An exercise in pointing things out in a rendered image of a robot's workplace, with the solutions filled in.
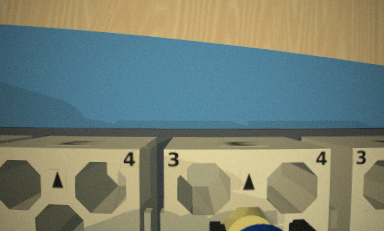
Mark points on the blue bench mat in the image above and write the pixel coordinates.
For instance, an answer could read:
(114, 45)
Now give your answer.
(66, 78)

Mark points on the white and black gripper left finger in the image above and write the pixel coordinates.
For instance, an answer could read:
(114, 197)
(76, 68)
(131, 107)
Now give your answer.
(216, 226)

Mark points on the beige bucket adapter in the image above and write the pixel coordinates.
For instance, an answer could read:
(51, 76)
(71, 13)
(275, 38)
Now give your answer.
(301, 171)
(354, 173)
(73, 173)
(11, 138)

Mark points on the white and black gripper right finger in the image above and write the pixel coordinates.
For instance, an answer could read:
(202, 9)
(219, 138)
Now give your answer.
(300, 225)

